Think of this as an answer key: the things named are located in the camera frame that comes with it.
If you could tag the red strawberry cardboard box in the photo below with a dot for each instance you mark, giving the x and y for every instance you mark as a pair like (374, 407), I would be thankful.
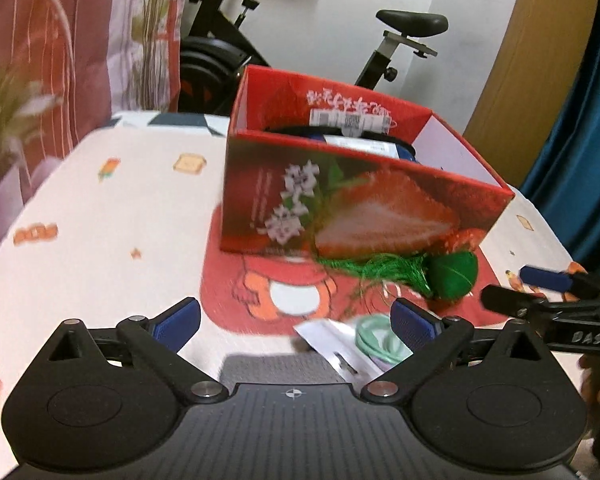
(290, 196)

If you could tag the red floral backdrop cloth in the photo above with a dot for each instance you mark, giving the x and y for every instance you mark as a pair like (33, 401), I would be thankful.
(66, 66)

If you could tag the black blue item in box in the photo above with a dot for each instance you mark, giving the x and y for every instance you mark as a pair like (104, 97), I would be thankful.
(364, 141)

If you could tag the teal blue curtain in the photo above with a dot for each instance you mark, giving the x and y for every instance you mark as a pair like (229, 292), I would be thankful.
(564, 181)

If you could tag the white patterned tablecloth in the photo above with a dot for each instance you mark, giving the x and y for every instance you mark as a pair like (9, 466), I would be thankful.
(134, 208)

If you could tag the green zongzi tassel ornament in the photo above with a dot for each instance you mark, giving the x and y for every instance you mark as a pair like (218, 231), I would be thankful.
(446, 277)

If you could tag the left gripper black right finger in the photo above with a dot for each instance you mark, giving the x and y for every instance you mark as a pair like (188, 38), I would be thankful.
(434, 342)

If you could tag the person's right hand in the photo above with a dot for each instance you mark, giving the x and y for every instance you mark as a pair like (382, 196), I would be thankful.
(590, 391)

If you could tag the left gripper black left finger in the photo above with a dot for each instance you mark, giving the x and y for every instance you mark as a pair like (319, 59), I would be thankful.
(155, 342)

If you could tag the brown wooden door frame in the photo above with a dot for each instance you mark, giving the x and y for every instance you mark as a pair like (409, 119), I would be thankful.
(530, 80)

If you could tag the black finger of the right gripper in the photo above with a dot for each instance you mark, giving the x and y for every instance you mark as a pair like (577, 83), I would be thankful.
(514, 304)
(577, 283)

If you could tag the grey knitted cloth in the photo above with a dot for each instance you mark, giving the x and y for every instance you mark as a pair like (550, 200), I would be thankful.
(305, 368)

